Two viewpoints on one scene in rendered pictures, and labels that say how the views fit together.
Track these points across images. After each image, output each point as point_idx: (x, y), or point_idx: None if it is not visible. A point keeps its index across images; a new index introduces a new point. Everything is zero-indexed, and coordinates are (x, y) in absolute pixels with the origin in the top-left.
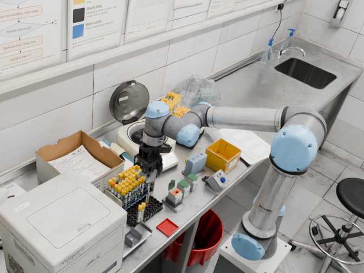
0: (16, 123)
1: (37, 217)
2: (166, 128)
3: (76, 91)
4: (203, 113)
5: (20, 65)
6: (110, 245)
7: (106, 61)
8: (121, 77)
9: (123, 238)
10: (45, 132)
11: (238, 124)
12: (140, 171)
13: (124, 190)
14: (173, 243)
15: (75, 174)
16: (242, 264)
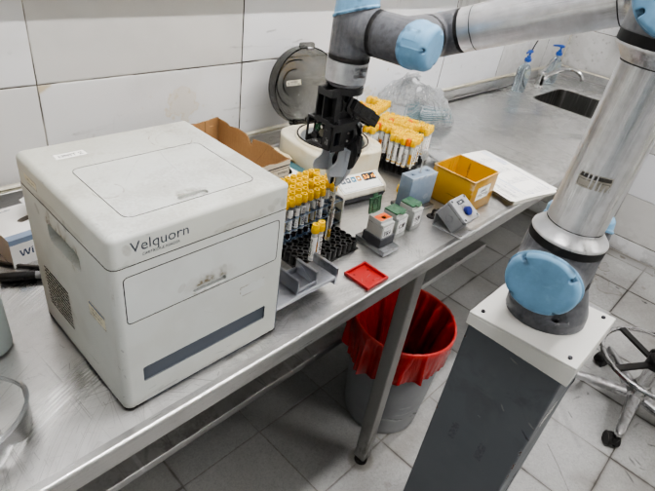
0: (100, 76)
1: (96, 170)
2: (373, 30)
3: (211, 45)
4: (449, 17)
5: None
6: (250, 256)
7: (266, 2)
8: (290, 45)
9: (278, 252)
10: (156, 112)
11: (527, 19)
12: (317, 157)
13: (288, 201)
14: (370, 342)
15: (190, 128)
16: (519, 340)
